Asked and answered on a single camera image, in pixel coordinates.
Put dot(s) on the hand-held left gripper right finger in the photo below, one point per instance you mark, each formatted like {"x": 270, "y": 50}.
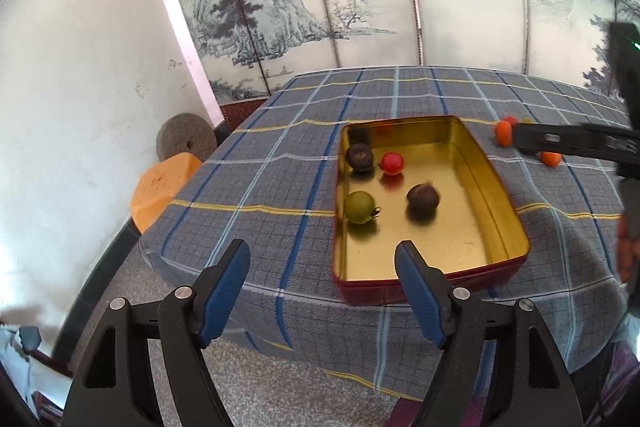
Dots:
{"x": 419, "y": 294}

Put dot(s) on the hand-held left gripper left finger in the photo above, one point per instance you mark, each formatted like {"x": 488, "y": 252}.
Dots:
{"x": 227, "y": 294}

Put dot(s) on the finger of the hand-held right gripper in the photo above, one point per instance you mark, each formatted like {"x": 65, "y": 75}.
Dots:
{"x": 550, "y": 138}

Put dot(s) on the round orange kumquat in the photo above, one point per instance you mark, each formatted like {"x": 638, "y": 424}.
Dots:
{"x": 550, "y": 159}

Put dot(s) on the oval orange kumquat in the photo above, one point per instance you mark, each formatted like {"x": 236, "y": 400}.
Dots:
{"x": 502, "y": 134}

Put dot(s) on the golden rectangular tin box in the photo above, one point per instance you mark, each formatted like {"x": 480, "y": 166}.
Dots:
{"x": 450, "y": 227}

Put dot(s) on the dark brown water chestnut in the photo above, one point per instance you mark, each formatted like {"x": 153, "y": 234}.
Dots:
{"x": 422, "y": 199}
{"x": 360, "y": 157}

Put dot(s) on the green cherry tomato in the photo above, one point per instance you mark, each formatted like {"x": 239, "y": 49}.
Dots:
{"x": 359, "y": 207}

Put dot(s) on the person's right hand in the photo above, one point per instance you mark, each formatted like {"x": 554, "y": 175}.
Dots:
{"x": 628, "y": 252}

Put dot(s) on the orange stool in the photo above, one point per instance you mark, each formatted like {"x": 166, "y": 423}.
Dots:
{"x": 160, "y": 184}

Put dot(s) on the blue grey checkered tablecloth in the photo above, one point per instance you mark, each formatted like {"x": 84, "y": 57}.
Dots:
{"x": 280, "y": 167}

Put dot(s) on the grey round millstone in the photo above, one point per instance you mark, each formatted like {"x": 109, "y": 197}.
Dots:
{"x": 182, "y": 138}

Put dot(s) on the small blue object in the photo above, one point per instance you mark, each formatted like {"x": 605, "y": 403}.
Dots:
{"x": 30, "y": 338}

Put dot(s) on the purple patterned clothing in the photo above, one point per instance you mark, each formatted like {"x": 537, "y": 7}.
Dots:
{"x": 612, "y": 372}

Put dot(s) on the white crumpled paper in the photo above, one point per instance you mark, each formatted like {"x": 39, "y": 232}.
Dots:
{"x": 20, "y": 372}

